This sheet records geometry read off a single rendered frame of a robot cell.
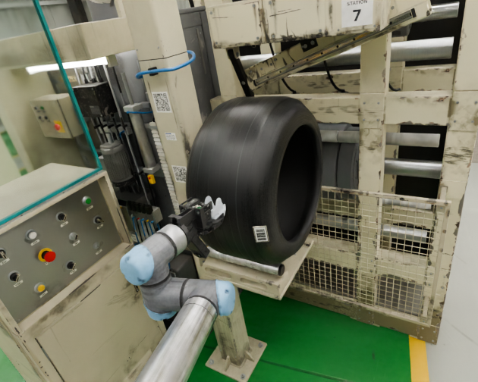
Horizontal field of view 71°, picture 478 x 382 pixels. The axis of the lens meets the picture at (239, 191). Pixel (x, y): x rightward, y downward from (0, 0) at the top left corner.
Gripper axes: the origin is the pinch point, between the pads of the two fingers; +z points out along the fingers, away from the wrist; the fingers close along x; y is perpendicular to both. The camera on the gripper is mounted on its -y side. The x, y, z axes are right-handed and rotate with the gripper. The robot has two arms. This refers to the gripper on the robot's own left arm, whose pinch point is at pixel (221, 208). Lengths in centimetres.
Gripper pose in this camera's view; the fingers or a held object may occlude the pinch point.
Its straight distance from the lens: 99.6
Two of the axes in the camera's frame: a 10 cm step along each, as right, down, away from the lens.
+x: -8.6, -1.3, 5.0
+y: -1.0, -9.1, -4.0
